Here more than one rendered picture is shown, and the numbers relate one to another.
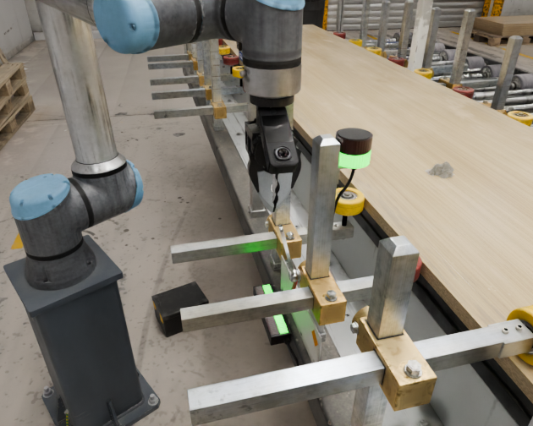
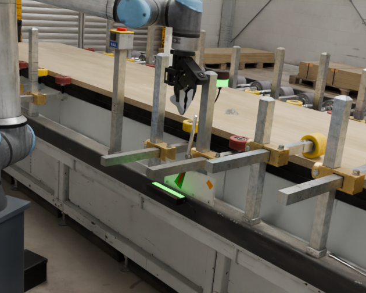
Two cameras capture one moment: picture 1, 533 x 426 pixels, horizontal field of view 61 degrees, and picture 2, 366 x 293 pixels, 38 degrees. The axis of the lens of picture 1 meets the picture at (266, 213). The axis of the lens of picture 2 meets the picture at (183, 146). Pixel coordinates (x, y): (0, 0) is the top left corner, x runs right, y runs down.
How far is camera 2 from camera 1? 116 cm
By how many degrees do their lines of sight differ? 30
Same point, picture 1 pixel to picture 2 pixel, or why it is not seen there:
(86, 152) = (7, 109)
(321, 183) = (209, 95)
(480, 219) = not seen: hidden behind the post
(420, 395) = (285, 158)
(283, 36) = (197, 23)
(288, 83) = (197, 44)
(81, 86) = (11, 60)
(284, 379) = (238, 156)
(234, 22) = (173, 17)
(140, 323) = not seen: outside the picture
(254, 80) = (183, 43)
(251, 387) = (228, 157)
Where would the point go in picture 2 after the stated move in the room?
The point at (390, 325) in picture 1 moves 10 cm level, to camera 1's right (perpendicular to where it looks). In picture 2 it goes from (266, 137) to (291, 135)
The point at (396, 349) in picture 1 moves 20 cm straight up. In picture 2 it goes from (271, 145) to (280, 80)
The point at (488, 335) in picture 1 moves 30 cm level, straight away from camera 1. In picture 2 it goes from (298, 143) to (290, 121)
